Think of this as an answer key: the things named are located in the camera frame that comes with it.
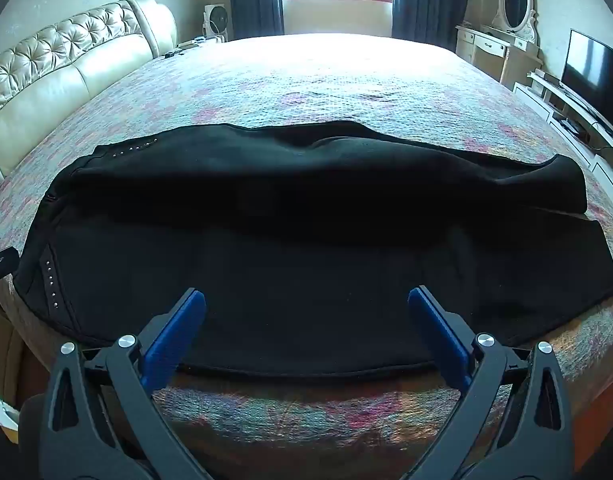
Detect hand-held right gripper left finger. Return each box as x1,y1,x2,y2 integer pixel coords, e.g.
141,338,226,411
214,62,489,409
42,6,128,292
40,287,213,480

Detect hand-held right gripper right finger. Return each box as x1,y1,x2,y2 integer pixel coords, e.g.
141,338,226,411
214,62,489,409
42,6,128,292
405,285,575,480

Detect black pants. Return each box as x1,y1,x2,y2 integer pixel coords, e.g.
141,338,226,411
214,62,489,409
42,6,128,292
12,120,613,377

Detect cream tufted leather headboard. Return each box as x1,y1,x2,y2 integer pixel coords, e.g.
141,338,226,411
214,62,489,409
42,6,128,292
0,0,180,196

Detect white television stand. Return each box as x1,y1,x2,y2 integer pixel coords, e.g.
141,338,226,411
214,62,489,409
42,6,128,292
513,70,613,197

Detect bed with floral quilt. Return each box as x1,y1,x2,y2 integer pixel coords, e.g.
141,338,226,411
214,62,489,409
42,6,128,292
0,34,613,463

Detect cream dressing table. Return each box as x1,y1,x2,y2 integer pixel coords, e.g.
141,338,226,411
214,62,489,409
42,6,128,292
455,22,543,92

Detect black flat television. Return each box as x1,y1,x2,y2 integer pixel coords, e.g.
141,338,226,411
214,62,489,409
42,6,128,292
559,29,613,139

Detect white box fan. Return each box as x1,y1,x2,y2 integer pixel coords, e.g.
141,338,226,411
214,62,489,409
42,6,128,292
203,3,231,42

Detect dark blue curtain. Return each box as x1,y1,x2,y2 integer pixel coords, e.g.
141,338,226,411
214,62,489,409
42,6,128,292
227,0,286,42
391,0,468,52

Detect white oval vanity mirror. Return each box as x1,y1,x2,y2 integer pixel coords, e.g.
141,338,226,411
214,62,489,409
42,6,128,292
490,0,540,47

